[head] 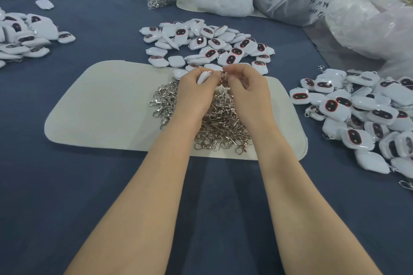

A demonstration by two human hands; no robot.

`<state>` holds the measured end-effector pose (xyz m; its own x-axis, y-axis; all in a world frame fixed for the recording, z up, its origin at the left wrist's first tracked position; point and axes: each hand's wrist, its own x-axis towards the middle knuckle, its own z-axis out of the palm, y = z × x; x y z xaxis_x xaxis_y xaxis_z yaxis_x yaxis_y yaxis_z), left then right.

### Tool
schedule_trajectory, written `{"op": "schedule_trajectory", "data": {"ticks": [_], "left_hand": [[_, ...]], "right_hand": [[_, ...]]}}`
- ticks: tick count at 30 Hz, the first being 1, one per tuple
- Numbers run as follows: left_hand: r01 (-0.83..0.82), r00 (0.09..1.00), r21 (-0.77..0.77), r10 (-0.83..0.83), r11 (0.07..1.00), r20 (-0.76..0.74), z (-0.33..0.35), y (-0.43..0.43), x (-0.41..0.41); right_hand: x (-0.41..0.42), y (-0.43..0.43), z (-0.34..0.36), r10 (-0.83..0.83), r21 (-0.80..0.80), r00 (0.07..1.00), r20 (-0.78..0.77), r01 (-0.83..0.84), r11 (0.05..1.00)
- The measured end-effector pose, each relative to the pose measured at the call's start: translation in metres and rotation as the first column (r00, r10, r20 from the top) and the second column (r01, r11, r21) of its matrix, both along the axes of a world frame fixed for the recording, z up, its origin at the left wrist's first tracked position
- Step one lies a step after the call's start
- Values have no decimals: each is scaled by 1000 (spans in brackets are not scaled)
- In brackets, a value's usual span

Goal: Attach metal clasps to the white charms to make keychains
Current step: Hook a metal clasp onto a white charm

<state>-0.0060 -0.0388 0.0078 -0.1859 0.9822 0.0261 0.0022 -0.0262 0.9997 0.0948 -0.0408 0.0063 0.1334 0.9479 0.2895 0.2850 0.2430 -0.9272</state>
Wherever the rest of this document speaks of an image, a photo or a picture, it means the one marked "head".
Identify person's left forearm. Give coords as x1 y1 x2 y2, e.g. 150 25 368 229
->
65 125 202 275

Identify white charm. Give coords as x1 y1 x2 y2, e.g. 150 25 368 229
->
197 70 213 86

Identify person's left hand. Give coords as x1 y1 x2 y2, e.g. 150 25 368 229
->
169 67 224 132

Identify person's right hand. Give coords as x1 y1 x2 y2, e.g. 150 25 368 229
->
222 63 277 138

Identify person's right forearm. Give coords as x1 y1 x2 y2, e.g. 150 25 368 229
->
253 127 383 275

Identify pile of finished fobs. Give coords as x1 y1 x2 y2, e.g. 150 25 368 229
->
288 67 413 190

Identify pile of metal clasps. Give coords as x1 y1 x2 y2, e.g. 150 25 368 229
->
149 77 254 155

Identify cream felt work mat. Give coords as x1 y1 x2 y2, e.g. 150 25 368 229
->
44 60 308 162

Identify crumpled clear plastic bag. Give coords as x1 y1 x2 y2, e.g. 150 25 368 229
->
325 0 413 79

